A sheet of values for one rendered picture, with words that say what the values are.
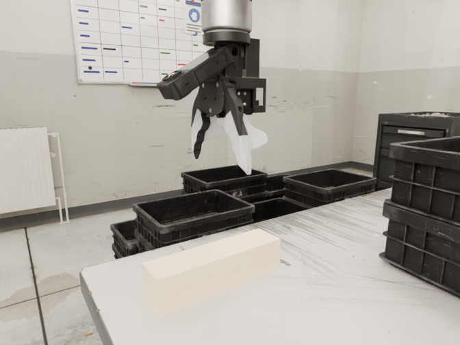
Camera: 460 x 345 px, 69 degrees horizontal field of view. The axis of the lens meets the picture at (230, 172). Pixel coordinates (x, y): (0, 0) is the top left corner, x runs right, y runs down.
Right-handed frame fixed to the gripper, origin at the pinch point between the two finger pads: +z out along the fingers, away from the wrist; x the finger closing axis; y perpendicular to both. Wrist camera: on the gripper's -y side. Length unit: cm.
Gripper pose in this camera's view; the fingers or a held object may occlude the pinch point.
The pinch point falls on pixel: (215, 168)
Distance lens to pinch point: 53.4
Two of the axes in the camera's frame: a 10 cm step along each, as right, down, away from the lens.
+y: 8.1, -1.3, 5.6
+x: -5.8, -1.9, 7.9
